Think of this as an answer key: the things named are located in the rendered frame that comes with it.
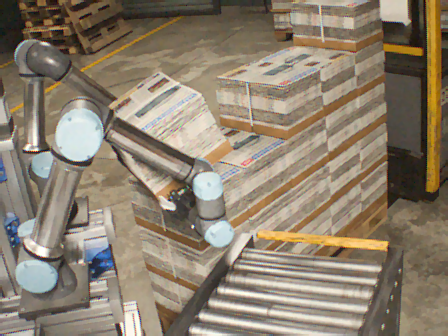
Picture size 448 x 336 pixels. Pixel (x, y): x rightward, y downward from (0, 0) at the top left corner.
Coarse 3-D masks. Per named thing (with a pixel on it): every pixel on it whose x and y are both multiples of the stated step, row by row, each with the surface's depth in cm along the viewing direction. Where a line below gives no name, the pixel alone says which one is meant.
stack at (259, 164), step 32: (224, 128) 282; (320, 128) 279; (352, 128) 301; (224, 160) 251; (256, 160) 248; (288, 160) 266; (352, 160) 308; (224, 192) 237; (256, 192) 253; (288, 192) 270; (320, 192) 288; (352, 192) 314; (160, 224) 245; (256, 224) 256; (288, 224) 275; (320, 224) 296; (160, 256) 256; (192, 256) 239; (160, 288) 267; (160, 320) 279
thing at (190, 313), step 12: (240, 240) 201; (252, 240) 204; (228, 252) 196; (240, 252) 195; (216, 264) 190; (228, 264) 189; (216, 276) 184; (204, 288) 179; (216, 288) 179; (192, 300) 174; (204, 300) 174; (192, 312) 169; (180, 324) 165
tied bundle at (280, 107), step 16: (224, 80) 272; (304, 80) 262; (320, 80) 272; (224, 96) 276; (240, 96) 269; (256, 96) 263; (272, 96) 257; (288, 96) 256; (304, 96) 265; (320, 96) 274; (224, 112) 280; (240, 112) 273; (256, 112) 267; (272, 112) 261; (288, 112) 258; (304, 112) 267; (288, 128) 260
